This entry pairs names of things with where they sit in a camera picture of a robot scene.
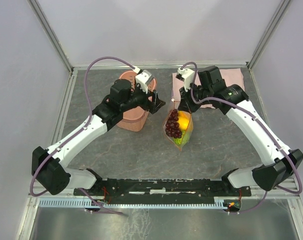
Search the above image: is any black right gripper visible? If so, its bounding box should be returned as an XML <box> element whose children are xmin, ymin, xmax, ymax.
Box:
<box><xmin>177</xmin><ymin>82</ymin><xmax>213</xmax><ymax>114</ymax></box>

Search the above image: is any pink embroidered cloth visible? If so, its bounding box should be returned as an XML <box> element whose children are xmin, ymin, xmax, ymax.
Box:
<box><xmin>171</xmin><ymin>68</ymin><xmax>245</xmax><ymax>104</ymax></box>

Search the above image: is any aluminium frame rail front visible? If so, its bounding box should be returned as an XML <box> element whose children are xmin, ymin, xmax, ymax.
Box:
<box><xmin>28</xmin><ymin>177</ymin><xmax>302</xmax><ymax>200</ymax></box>

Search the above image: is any clear zip top bag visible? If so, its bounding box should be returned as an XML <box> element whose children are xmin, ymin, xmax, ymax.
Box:
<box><xmin>162</xmin><ymin>99</ymin><xmax>194</xmax><ymax>151</ymax></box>

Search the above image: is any green custard apple toy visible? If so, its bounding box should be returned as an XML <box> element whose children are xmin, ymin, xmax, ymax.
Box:
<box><xmin>173</xmin><ymin>131</ymin><xmax>191</xmax><ymax>148</ymax></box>

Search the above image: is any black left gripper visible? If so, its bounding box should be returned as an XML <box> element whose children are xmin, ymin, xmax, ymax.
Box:
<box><xmin>121</xmin><ymin>83</ymin><xmax>166</xmax><ymax>115</ymax></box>

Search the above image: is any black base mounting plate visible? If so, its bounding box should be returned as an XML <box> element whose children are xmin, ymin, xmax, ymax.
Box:
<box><xmin>86</xmin><ymin>178</ymin><xmax>252</xmax><ymax>205</ymax></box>

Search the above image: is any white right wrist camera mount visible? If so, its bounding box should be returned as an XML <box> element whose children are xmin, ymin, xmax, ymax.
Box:
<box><xmin>176</xmin><ymin>68</ymin><xmax>196</xmax><ymax>92</ymax></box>

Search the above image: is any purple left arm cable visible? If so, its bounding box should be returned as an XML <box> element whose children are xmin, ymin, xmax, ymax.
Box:
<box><xmin>29</xmin><ymin>56</ymin><xmax>142</xmax><ymax>216</ymax></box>

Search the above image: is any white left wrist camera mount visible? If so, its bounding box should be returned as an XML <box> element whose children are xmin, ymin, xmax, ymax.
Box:
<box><xmin>133</xmin><ymin>66</ymin><xmax>154</xmax><ymax>94</ymax></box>

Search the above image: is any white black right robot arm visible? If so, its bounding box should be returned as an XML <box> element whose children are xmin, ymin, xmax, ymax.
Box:
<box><xmin>176</xmin><ymin>65</ymin><xmax>303</xmax><ymax>196</ymax></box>

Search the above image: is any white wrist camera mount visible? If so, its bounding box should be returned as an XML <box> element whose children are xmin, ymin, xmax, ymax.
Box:
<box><xmin>133</xmin><ymin>66</ymin><xmax>154</xmax><ymax>94</ymax></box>
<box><xmin>176</xmin><ymin>68</ymin><xmax>196</xmax><ymax>92</ymax></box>

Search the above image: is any pink plastic perforated basket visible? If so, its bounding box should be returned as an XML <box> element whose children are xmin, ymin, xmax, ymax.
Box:
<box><xmin>117</xmin><ymin>70</ymin><xmax>149</xmax><ymax>132</ymax></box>

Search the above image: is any dark red grape bunch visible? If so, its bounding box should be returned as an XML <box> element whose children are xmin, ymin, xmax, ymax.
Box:
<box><xmin>165</xmin><ymin>109</ymin><xmax>182</xmax><ymax>139</ymax></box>

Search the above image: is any yellow toy mango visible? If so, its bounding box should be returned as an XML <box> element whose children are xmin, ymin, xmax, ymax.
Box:
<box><xmin>177</xmin><ymin>111</ymin><xmax>191</xmax><ymax>131</ymax></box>

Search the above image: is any light blue cable duct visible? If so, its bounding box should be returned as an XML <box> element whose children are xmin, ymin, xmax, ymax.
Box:
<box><xmin>38</xmin><ymin>197</ymin><xmax>229</xmax><ymax>208</ymax></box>

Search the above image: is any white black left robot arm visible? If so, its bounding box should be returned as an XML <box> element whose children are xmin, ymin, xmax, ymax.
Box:
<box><xmin>31</xmin><ymin>79</ymin><xmax>166</xmax><ymax>195</ymax></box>

